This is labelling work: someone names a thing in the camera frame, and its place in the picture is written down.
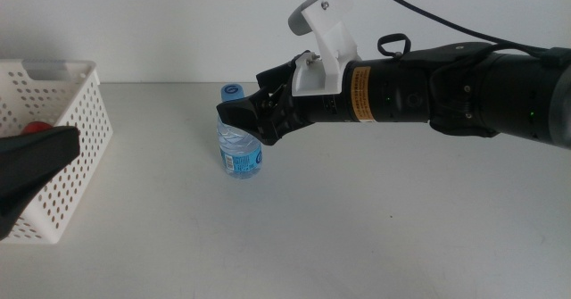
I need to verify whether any red soda can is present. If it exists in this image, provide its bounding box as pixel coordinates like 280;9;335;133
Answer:
21;120;54;135

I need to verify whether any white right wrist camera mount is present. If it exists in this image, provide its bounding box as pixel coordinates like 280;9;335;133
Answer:
287;0;360;98

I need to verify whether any blue water bottle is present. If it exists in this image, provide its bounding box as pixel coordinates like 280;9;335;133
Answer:
216;82;264;180

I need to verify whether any white perforated plastic basket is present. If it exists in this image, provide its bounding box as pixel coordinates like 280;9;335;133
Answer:
0;58;115;245

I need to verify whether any black right arm wire loop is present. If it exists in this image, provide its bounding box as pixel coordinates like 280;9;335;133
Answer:
377;32;412;59

